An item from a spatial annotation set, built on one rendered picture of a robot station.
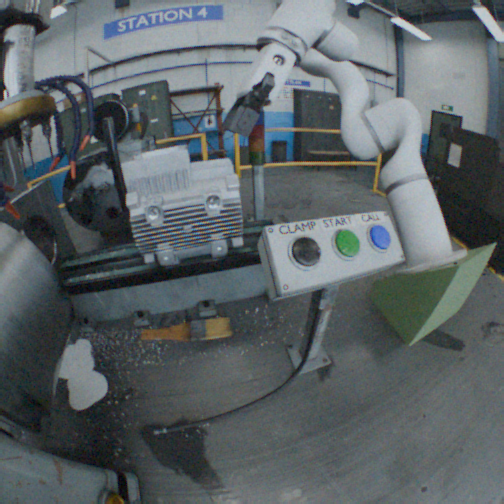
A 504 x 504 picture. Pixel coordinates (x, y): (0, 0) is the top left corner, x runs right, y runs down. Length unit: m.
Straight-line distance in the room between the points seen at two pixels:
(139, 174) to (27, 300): 0.27
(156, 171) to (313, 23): 0.37
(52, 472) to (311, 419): 0.36
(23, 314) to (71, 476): 0.19
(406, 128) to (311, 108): 5.23
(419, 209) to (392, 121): 0.22
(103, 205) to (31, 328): 0.53
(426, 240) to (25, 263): 0.66
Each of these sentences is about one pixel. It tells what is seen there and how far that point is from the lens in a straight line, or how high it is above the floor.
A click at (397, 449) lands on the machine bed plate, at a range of 0.45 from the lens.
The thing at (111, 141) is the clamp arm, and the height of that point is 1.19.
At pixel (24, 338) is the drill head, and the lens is 0.28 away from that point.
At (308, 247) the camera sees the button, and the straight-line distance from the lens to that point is 0.22.
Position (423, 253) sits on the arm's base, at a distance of 0.51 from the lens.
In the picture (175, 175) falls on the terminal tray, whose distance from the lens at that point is 0.40.
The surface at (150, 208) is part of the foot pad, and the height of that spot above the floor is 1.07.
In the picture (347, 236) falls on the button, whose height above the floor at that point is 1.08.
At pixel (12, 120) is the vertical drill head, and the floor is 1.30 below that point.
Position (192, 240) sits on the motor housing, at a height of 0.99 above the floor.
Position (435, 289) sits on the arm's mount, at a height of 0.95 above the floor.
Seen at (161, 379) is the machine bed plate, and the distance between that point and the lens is 0.46.
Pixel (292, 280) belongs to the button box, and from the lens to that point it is 0.21.
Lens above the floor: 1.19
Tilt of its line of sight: 34 degrees down
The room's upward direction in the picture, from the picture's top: 3 degrees counter-clockwise
